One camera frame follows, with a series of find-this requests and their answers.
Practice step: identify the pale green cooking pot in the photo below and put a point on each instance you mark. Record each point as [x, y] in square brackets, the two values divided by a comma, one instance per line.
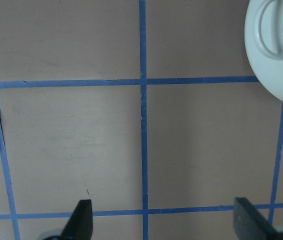
[263, 38]

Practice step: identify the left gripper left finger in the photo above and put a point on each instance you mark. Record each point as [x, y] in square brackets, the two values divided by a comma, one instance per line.
[78, 227]

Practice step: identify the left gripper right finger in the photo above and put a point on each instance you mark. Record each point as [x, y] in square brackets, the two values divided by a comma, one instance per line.
[249, 224]

